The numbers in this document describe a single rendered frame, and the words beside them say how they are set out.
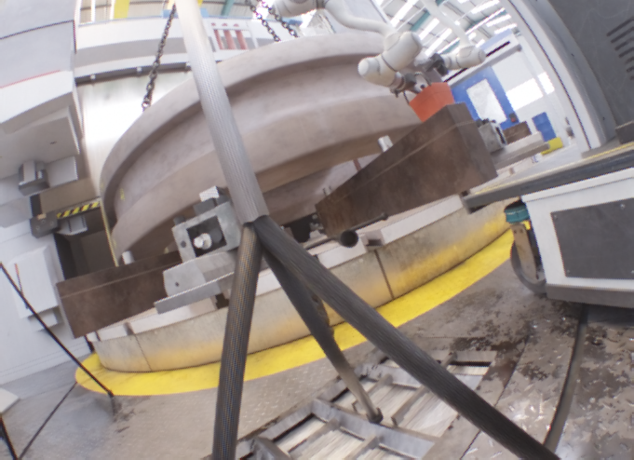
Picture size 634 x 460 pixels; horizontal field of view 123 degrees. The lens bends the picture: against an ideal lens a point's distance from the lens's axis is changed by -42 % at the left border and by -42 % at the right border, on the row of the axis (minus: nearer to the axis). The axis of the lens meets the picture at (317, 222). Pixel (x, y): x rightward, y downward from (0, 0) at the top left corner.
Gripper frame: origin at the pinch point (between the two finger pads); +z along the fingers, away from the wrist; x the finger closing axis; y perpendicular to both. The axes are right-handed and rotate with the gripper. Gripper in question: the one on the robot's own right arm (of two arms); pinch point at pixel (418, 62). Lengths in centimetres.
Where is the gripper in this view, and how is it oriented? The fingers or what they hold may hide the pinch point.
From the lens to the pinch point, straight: 169.4
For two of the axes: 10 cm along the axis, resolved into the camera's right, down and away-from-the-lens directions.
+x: 2.7, -1.5, -9.5
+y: -3.7, -9.3, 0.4
